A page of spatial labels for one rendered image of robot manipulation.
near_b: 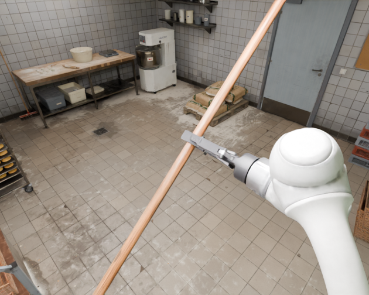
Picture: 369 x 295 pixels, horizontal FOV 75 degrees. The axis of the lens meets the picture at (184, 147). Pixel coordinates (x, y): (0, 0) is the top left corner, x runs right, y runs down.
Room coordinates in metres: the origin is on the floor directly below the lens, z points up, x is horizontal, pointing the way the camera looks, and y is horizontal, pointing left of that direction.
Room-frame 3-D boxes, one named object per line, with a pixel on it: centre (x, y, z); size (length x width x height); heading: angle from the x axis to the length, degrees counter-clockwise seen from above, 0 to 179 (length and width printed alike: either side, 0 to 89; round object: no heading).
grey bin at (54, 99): (4.35, 2.61, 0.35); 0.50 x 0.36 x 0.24; 45
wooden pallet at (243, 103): (4.56, -0.68, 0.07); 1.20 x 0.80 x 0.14; 135
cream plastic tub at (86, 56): (5.02, 2.07, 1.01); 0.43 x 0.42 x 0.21; 135
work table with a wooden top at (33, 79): (4.85, 2.12, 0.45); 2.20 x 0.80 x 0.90; 135
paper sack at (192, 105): (4.47, -0.33, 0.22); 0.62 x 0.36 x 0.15; 141
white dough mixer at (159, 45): (5.73, 0.69, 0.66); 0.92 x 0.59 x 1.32; 135
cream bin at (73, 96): (4.65, 2.32, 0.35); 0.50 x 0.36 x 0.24; 47
